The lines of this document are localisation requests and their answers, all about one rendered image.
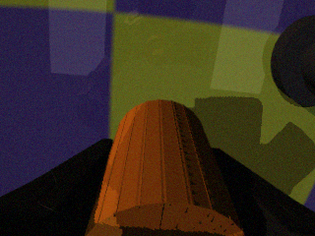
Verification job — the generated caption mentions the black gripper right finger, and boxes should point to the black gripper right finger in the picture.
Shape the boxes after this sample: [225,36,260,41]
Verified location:
[212,148,315,236]

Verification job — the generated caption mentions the orange knob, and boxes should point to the orange knob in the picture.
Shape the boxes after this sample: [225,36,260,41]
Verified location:
[84,98,245,236]

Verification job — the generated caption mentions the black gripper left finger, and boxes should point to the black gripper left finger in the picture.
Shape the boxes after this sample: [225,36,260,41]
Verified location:
[0,139,113,236]

